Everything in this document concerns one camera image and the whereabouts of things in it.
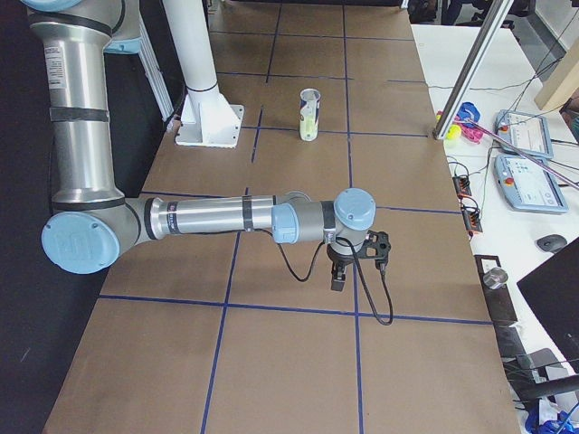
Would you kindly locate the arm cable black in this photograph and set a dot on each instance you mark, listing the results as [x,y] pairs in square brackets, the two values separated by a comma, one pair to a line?
[383,321]

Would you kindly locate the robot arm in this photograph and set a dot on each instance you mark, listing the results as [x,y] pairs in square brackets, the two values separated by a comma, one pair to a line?
[93,223]

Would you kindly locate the pink cloth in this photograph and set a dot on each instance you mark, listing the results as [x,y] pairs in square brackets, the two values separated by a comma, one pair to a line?
[468,130]

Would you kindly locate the orange connector block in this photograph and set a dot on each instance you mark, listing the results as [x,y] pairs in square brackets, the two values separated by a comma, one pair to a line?
[471,218]
[462,185]

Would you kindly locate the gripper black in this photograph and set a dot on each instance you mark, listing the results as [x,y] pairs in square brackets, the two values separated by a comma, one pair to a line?
[340,261]

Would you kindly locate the litter picker stick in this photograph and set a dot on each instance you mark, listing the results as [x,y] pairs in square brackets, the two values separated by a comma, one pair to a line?
[520,152]

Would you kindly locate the aluminium frame post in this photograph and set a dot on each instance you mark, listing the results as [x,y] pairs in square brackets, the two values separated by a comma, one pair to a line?
[495,17]

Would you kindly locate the orange connector block far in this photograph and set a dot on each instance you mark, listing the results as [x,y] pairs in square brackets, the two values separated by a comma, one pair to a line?
[462,185]

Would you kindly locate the clear tennis ball tube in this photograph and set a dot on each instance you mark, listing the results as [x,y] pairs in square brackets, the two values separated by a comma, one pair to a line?
[309,114]

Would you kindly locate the far teach pendant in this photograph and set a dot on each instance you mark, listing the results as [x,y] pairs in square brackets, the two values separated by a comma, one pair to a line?
[525,131]

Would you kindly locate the near teach pendant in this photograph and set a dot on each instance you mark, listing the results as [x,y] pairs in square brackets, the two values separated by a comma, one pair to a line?
[527,187]

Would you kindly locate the black monitor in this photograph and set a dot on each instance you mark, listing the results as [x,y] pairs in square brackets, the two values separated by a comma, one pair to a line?
[551,291]

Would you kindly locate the spare tennis ball one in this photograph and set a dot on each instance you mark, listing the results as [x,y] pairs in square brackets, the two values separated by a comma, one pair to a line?
[454,132]

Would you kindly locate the teach pendant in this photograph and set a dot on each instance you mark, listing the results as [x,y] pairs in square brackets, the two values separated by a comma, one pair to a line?
[527,187]
[525,131]

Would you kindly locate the black computer mouse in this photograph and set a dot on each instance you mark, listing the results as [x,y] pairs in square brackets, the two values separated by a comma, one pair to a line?
[551,243]

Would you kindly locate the metal cup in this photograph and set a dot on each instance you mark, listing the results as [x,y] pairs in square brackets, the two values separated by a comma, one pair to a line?
[494,278]

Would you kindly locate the orange connector block near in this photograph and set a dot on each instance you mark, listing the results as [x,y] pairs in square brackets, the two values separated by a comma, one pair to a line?
[471,218]

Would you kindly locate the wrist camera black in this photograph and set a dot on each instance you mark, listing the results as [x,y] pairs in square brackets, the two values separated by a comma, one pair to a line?
[376,246]

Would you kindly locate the white camera post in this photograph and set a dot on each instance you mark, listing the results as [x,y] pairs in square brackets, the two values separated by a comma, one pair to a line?
[207,119]

